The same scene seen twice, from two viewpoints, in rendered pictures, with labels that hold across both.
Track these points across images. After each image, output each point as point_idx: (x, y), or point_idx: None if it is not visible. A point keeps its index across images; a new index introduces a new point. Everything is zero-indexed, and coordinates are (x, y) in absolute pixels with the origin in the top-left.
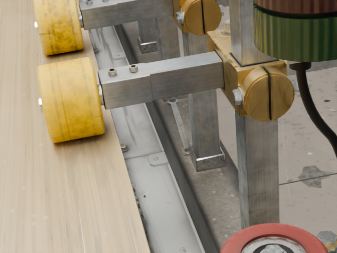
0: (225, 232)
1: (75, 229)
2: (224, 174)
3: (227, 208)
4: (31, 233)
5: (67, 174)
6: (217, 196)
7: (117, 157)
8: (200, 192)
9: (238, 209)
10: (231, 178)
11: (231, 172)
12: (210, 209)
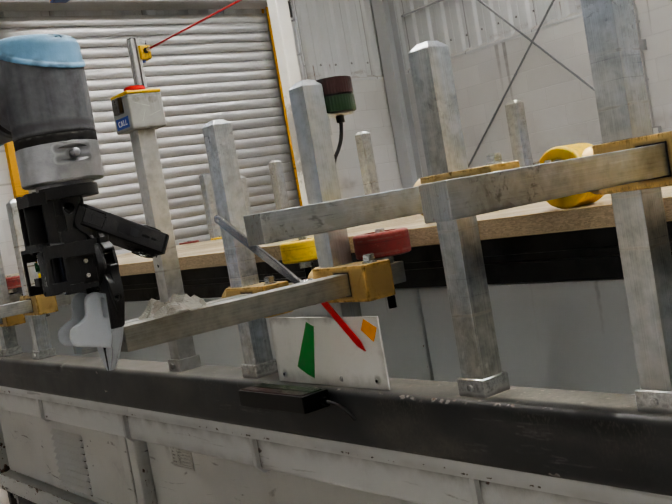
0: (546, 391)
1: (491, 216)
2: (623, 407)
3: (571, 397)
4: (511, 212)
5: (538, 210)
6: (598, 398)
7: (523, 214)
8: (622, 394)
9: (559, 400)
10: (608, 408)
11: (618, 410)
12: (587, 392)
